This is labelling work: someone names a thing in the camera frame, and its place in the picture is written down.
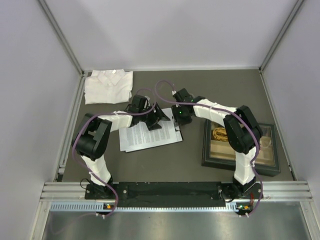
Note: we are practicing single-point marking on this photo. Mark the dark framed compartment box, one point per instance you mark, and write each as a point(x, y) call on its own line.
point(220, 155)

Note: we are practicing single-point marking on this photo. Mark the folded white shirt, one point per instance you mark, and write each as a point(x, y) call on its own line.
point(108, 87)

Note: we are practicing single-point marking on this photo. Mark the black clipboard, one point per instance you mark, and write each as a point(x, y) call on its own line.
point(172, 138)

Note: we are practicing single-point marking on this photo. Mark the yellow rubber bands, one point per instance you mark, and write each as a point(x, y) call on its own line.
point(220, 134)

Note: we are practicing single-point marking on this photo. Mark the printed paper sheet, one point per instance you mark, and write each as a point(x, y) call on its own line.
point(150, 136)

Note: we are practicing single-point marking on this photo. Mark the slotted cable duct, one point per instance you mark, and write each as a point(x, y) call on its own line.
point(104, 207)

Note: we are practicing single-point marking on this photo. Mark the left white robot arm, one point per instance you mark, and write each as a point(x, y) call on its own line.
point(92, 139)

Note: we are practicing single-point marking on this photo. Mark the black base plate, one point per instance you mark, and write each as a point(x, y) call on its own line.
point(166, 192)

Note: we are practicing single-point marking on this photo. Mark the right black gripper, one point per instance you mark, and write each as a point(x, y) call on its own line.
point(177, 120)

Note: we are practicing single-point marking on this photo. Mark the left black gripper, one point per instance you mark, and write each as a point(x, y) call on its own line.
point(158, 115)

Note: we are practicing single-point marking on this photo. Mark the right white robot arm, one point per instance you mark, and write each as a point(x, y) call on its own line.
point(242, 130)

